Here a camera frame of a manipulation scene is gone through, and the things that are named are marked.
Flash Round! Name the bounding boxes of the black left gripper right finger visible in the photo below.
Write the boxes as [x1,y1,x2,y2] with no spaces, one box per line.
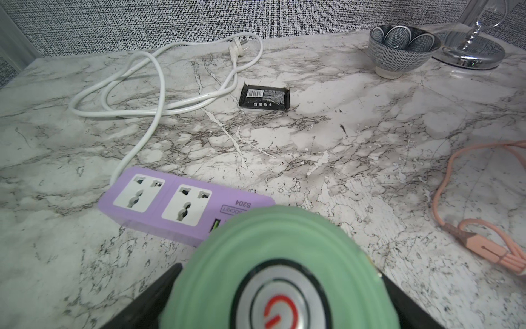
[381,273,444,329]

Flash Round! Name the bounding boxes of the blue patterned ceramic bowl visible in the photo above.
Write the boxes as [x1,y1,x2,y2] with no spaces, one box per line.
[368,25,442,80]

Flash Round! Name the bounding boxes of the pink USB charging cable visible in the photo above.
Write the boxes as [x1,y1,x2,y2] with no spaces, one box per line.
[431,140,526,276]

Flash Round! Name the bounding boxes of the chrome stand with yellow cups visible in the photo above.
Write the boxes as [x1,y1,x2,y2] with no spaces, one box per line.
[433,1,510,71]

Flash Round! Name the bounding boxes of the purple power strip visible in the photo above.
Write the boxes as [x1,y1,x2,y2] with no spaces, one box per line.
[98,167,275,247]

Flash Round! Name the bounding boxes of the black snack bar wrapper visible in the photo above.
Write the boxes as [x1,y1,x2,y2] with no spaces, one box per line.
[238,84,290,111]

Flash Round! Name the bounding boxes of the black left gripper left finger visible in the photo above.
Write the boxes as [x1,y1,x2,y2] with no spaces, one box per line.
[102,263,183,328]

